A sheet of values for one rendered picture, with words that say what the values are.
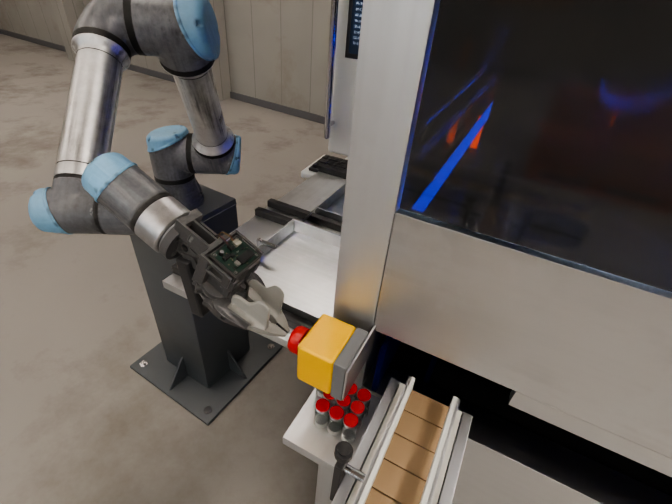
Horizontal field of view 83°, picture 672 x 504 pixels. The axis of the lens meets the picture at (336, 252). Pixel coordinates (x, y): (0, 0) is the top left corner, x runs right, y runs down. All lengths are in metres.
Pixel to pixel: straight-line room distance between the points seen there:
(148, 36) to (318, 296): 0.59
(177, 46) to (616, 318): 0.82
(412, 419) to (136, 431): 1.29
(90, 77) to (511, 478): 0.95
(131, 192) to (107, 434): 1.28
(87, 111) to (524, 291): 0.73
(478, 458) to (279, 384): 1.15
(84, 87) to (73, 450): 1.29
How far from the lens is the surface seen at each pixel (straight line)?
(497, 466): 0.70
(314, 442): 0.61
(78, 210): 0.74
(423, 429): 0.59
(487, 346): 0.52
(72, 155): 0.78
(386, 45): 0.40
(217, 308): 0.56
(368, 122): 0.41
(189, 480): 1.59
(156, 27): 0.88
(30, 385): 2.03
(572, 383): 0.54
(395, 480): 0.55
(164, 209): 0.58
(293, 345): 0.55
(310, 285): 0.82
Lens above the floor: 1.43
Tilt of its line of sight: 37 degrees down
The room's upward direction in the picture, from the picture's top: 5 degrees clockwise
